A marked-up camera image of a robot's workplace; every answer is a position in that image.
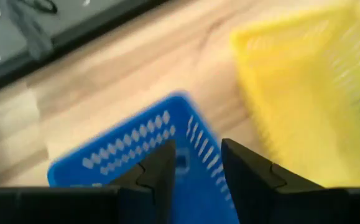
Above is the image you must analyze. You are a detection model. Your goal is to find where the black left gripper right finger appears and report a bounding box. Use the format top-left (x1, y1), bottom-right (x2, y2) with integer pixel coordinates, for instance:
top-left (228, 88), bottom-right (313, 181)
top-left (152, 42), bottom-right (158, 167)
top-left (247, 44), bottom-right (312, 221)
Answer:
top-left (221, 138), bottom-right (325, 224)

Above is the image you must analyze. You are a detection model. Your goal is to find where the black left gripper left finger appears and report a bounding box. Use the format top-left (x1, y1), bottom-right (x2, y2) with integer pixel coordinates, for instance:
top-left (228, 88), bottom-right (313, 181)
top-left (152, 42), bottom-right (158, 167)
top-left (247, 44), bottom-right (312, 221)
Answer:
top-left (108, 139), bottom-right (177, 224)

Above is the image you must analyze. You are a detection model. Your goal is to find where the blue plastic basket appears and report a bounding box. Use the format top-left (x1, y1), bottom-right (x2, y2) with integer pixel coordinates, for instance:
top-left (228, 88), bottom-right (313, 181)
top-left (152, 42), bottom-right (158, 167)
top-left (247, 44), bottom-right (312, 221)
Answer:
top-left (47, 91), bottom-right (241, 224)

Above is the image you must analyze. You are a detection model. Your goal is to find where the yellow plastic basket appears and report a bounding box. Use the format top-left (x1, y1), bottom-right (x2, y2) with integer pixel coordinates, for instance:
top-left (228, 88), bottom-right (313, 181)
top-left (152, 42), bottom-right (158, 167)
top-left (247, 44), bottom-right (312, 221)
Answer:
top-left (229, 2), bottom-right (360, 189)

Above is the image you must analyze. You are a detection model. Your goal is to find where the black cable loop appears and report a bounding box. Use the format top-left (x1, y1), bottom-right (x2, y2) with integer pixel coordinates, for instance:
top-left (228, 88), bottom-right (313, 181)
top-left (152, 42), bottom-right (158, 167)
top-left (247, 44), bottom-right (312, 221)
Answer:
top-left (21, 0), bottom-right (58, 15)

